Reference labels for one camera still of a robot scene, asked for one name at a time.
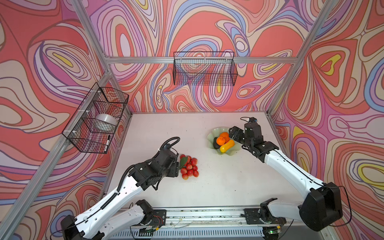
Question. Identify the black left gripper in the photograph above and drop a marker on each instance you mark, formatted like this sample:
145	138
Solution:
174	169

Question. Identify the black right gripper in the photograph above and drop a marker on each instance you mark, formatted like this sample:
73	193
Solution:
239	132

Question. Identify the red lychee bunch with leaf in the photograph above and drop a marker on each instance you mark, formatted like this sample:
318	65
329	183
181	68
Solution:
188	167

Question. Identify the large fake orange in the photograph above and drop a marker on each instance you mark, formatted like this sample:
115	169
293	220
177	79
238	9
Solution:
225	135

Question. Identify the yellow fake mango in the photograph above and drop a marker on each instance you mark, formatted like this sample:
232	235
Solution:
227	146

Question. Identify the small orange tangerine with stem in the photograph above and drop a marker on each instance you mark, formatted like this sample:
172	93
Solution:
221	141

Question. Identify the dark fake avocado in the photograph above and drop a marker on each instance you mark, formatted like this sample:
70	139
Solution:
215	144

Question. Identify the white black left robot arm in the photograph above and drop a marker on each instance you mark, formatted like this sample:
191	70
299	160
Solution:
104	219

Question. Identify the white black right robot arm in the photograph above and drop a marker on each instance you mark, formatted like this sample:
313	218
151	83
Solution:
322	204

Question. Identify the green scalloped fruit bowl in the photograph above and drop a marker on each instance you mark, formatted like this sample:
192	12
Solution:
216	133

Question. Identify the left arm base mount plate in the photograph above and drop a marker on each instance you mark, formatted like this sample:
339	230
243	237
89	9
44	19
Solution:
155	218

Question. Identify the black wire basket back wall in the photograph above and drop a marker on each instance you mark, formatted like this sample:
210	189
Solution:
204	68

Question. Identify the black wire basket wall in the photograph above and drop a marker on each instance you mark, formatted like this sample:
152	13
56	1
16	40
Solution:
80	131
204	68

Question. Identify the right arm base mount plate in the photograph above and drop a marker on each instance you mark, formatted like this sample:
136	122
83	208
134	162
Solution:
261	216

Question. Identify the black wire basket left wall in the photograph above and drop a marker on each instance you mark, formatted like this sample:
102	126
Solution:
80	131

